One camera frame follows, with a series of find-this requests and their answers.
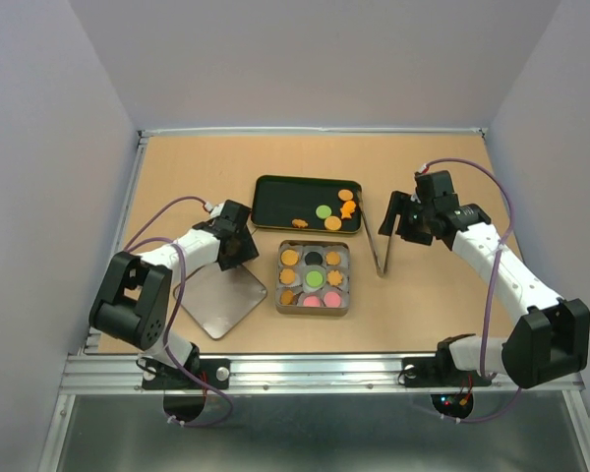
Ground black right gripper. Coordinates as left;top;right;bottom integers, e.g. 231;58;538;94
378;190;434;245

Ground tin lid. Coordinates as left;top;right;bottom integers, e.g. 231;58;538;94
181;263;267;340

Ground metal tongs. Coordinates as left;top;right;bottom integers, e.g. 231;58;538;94
356;191;392;278

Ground black round cookie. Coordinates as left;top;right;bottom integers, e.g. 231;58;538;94
304;251;324;266

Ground green round cookie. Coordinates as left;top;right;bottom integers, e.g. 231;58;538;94
315;205;332;220
305;269;325;289

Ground pink round cookie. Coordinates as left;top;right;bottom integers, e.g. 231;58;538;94
324;291;342;308
302;295;322;308

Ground orange flower cookie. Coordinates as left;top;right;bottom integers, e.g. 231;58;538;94
326;269;344;287

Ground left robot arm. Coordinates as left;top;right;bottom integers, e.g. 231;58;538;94
88;200;259;387

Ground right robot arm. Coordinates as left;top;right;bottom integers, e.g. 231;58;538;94
379;171;590;389

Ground small tan round cookie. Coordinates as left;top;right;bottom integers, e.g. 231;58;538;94
338;189;353;202

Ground orange leaf cookie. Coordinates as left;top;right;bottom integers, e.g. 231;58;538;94
292;219;308;228

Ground orange dotted cookie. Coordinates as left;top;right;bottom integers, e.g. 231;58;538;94
324;215;342;231

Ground square cookie tin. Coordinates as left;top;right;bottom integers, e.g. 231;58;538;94
274;239;351;319

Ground black cookie tray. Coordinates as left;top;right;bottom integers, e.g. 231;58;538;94
251;175;362;234

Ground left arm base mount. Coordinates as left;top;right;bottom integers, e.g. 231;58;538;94
141;357;231;392

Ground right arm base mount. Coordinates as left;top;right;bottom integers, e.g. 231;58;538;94
398;356;492;388

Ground aluminium front rail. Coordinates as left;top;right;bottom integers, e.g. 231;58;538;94
58;349;585;395

